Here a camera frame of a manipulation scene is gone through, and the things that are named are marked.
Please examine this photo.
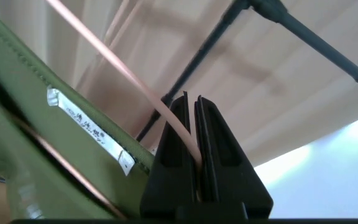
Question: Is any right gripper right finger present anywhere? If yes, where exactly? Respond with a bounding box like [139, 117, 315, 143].
[194, 95, 275, 219]

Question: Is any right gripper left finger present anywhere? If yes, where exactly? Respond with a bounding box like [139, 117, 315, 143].
[139, 90, 199, 219]

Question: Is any green long-sleeved shirt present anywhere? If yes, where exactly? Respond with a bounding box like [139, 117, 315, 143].
[0, 2, 155, 220]

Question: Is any black clothes rack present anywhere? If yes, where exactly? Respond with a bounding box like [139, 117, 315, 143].
[135, 0, 358, 143]

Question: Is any beige curtain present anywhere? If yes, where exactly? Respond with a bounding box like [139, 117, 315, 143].
[0, 0, 358, 168]

